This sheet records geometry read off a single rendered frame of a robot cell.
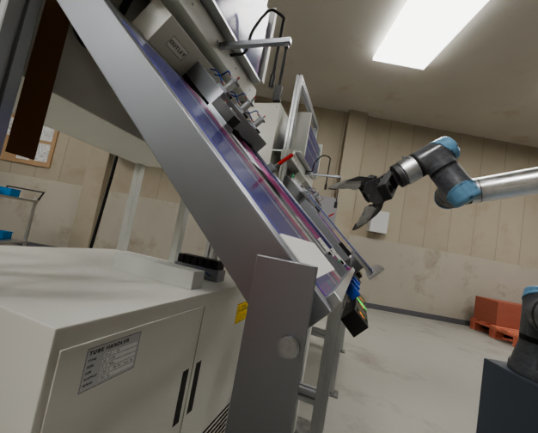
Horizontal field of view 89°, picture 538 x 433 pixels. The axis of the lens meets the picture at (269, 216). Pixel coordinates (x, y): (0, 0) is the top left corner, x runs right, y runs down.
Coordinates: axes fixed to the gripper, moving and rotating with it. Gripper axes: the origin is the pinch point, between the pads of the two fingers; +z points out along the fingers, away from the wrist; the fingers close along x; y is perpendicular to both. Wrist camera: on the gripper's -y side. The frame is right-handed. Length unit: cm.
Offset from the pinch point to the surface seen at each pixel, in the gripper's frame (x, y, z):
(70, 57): 66, -20, 34
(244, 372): 9, -65, 14
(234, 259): 15, -57, 12
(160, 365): 0, -40, 45
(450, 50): 28, 265, -190
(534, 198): -250, 418, -290
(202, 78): 51, -7, 13
